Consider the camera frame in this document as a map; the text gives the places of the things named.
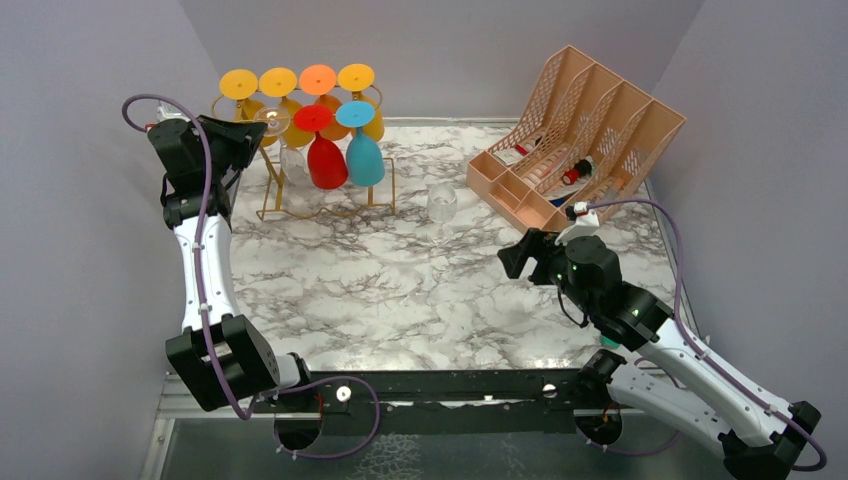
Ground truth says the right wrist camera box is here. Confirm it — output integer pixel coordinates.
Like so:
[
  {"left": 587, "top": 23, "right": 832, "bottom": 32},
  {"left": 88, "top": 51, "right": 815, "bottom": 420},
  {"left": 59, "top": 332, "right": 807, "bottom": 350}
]
[{"left": 555, "top": 201, "right": 600, "bottom": 246}]

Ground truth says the yellow wine glass right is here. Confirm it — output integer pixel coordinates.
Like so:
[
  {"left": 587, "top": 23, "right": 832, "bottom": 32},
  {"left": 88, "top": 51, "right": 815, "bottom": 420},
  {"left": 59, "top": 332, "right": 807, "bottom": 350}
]
[{"left": 336, "top": 63, "right": 386, "bottom": 144}]

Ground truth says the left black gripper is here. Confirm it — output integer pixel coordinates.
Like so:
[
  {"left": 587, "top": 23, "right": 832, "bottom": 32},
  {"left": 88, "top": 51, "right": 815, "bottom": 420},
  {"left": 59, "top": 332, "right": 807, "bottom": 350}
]
[{"left": 191, "top": 114, "right": 268, "bottom": 180}]

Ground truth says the yellow wine glass far left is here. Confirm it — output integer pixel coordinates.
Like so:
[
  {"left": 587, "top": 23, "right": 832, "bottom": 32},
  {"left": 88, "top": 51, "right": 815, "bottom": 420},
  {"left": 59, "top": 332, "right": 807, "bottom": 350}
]
[{"left": 219, "top": 69, "right": 269, "bottom": 122}]

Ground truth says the peach plastic file organizer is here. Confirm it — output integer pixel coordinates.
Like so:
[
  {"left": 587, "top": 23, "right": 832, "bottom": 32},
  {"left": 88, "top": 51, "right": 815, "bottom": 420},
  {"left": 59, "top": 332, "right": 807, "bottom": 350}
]
[{"left": 466, "top": 46, "right": 686, "bottom": 232}]

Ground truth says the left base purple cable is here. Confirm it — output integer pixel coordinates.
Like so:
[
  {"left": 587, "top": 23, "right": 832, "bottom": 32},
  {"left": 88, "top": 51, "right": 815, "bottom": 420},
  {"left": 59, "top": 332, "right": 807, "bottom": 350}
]
[{"left": 272, "top": 376, "right": 382, "bottom": 462}]

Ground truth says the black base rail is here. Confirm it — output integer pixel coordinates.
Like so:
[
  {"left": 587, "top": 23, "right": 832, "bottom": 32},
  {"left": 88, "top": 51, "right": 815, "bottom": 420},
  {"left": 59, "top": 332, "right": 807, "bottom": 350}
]
[{"left": 257, "top": 368, "right": 624, "bottom": 444}]

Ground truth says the orange wine glass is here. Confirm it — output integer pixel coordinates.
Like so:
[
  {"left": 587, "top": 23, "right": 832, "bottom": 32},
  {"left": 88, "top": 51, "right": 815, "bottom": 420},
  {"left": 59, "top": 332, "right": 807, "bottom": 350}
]
[{"left": 298, "top": 64, "right": 350, "bottom": 141}]

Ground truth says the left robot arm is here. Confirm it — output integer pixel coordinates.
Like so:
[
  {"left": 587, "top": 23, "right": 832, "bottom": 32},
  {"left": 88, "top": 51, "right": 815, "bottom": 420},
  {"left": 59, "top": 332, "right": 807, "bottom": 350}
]
[{"left": 146, "top": 115, "right": 315, "bottom": 411}]

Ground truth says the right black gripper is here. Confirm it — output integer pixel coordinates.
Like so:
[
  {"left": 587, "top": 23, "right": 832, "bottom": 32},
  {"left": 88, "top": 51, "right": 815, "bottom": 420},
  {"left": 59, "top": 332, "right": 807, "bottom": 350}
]
[{"left": 499, "top": 226, "right": 596, "bottom": 315}]

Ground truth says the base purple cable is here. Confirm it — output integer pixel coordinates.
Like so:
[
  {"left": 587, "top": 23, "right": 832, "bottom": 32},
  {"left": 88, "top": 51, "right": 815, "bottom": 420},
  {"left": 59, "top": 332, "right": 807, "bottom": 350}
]
[
  {"left": 272, "top": 376, "right": 382, "bottom": 462},
  {"left": 572, "top": 357, "right": 684, "bottom": 460}
]

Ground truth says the gold wire glass rack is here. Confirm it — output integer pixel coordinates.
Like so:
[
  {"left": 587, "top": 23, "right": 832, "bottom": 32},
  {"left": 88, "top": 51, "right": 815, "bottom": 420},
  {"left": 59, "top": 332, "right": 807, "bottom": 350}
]
[{"left": 210, "top": 82, "right": 397, "bottom": 223}]

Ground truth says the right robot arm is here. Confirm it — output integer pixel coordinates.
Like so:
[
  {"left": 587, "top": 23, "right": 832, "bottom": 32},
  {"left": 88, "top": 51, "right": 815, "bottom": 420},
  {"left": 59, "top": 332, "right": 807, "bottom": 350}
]
[{"left": 497, "top": 228, "right": 821, "bottom": 479}]

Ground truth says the clear wine glass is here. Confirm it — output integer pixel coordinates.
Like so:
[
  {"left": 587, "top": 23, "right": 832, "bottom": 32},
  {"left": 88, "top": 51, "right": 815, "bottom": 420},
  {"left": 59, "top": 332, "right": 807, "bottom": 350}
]
[
  {"left": 253, "top": 106, "right": 306, "bottom": 221},
  {"left": 427, "top": 183, "right": 458, "bottom": 245}
]

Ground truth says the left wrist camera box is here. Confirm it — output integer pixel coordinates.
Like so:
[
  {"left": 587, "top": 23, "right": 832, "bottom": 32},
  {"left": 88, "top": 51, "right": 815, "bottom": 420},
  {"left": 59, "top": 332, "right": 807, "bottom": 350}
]
[{"left": 156, "top": 102, "right": 190, "bottom": 124}]

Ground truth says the red wine glass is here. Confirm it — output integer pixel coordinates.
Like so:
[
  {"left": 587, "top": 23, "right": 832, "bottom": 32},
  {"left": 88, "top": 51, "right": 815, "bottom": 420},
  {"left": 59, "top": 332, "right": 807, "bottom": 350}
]
[{"left": 293, "top": 105, "right": 348, "bottom": 190}]

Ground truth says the blue wine glass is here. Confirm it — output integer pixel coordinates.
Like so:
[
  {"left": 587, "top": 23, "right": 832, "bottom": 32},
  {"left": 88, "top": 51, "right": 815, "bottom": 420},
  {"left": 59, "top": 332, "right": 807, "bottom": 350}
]
[{"left": 335, "top": 100, "right": 385, "bottom": 188}]

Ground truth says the yellow wine glass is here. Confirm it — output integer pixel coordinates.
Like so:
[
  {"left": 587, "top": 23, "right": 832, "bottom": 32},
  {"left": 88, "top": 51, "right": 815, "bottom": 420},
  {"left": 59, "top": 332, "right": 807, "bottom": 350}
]
[
  {"left": 336, "top": 63, "right": 386, "bottom": 144},
  {"left": 259, "top": 67, "right": 314, "bottom": 149},
  {"left": 219, "top": 69, "right": 269, "bottom": 122}
]

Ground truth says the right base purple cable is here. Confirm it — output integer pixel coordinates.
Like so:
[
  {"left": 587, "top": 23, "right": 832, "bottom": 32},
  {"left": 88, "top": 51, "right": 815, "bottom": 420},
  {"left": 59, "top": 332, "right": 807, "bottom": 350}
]
[{"left": 572, "top": 357, "right": 684, "bottom": 460}]

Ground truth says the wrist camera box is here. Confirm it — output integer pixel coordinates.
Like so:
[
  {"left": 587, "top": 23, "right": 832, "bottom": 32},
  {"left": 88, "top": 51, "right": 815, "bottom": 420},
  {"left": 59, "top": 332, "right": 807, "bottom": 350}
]
[
  {"left": 156, "top": 102, "right": 190, "bottom": 124},
  {"left": 555, "top": 201, "right": 600, "bottom": 246}
]

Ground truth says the green small block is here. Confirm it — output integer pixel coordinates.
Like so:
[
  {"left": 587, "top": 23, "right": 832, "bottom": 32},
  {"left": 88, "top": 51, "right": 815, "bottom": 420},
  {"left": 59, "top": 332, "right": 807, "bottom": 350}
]
[{"left": 600, "top": 336, "right": 620, "bottom": 349}]

